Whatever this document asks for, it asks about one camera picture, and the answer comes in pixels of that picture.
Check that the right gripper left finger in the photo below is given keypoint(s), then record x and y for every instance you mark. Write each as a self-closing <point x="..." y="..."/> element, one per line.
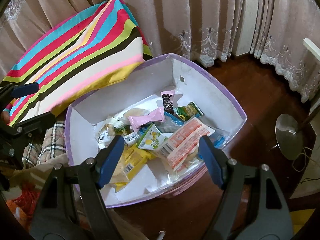
<point x="107" y="160"/>

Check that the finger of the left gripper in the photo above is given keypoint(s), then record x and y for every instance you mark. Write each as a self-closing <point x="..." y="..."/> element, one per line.
<point x="25" y="90"/>

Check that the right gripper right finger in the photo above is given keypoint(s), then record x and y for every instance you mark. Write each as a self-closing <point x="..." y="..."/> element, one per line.
<point x="215" y="161"/>

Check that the green pea snack packet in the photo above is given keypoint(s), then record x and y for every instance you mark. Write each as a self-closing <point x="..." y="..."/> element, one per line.
<point x="187" y="112"/>

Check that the pink chocolate bar packet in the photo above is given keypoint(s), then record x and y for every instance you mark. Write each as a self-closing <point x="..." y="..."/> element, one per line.
<point x="137" y="121"/>

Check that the blue seed snack packet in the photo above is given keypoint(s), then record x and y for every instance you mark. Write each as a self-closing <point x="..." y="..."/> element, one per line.
<point x="170" y="125"/>

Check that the yellow snack bag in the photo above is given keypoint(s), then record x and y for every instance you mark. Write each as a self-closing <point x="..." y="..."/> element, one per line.
<point x="129" y="165"/>

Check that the plaid blanket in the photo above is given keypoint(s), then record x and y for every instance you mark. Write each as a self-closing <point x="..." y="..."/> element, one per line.
<point x="41" y="150"/>

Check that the white nut snack packet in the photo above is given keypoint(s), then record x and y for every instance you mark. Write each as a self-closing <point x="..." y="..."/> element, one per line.
<point x="107" y="130"/>

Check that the orange cracker packet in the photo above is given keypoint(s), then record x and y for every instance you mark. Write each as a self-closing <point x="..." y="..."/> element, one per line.
<point x="183" y="142"/>

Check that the lemon green white packet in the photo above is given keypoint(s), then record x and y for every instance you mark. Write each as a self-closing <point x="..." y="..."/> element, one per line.
<point x="151" y="139"/>

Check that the purple storage box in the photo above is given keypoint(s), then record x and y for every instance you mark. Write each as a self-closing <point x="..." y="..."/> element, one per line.
<point x="138" y="95"/>

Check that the floor lamp base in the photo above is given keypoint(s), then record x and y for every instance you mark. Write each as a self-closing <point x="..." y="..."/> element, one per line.
<point x="289" y="140"/>

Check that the pink dark candy packet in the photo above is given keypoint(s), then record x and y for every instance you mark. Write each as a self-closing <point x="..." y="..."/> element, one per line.
<point x="168" y="102"/>

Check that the striped colourful cloth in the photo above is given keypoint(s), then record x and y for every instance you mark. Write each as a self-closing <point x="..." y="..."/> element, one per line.
<point x="98" y="47"/>

